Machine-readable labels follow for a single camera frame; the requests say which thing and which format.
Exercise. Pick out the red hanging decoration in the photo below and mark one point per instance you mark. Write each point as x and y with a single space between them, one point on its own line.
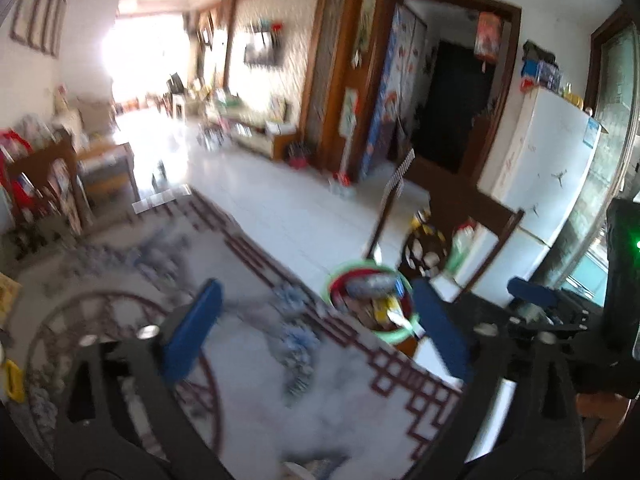
488 42

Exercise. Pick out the hanging wall scroll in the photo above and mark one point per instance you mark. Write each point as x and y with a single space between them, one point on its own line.
364 30
349 112

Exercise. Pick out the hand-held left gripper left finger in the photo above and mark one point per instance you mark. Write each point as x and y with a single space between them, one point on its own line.
192 332

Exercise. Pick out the floral table cover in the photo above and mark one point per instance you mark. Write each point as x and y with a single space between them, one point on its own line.
310 410

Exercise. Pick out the green plastic bin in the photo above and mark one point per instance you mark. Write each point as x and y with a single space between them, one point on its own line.
340 280

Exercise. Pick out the small black stool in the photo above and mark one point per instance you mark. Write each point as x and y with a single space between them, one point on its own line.
160 172

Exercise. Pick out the small framed geometric picture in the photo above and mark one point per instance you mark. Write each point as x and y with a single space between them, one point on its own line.
278 110

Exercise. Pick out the wooden sofa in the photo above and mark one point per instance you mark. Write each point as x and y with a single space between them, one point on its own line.
107 160

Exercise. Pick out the red bag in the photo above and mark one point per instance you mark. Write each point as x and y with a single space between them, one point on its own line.
12 160

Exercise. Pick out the dark green bag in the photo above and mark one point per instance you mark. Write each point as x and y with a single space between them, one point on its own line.
539 51

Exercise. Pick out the blue box pack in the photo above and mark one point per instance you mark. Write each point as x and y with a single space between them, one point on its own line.
542 75

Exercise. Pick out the white mop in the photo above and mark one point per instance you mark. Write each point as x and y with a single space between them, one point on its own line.
345 160

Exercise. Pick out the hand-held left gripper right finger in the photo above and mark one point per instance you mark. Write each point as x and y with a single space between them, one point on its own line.
440 332

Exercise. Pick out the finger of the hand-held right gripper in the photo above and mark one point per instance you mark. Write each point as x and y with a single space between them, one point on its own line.
605 367
530 291

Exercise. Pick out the potted plant red pot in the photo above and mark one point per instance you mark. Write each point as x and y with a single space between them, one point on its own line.
299 157

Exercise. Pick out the yellow brown book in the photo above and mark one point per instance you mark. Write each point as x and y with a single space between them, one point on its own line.
9 291

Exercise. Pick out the framed wall picture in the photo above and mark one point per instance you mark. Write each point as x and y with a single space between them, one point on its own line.
49 17
36 10
20 5
59 25

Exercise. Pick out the wooden dining chair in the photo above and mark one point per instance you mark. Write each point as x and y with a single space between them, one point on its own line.
460 195
50 170

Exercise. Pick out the wall shelf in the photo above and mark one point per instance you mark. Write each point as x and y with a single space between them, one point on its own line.
265 27

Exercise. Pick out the wheeled round stool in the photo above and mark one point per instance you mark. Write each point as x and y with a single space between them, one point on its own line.
211 139

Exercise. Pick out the long television cabinet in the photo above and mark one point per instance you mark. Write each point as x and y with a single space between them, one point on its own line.
255 132

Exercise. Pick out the wall television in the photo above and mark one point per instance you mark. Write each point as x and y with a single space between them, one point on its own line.
261 49

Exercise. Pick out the green white plastic bottle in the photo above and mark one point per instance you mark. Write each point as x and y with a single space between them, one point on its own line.
461 250

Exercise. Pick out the white refrigerator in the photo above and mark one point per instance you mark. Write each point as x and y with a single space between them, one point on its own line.
545 160

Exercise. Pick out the cartoon door curtain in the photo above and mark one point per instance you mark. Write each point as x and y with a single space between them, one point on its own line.
395 95

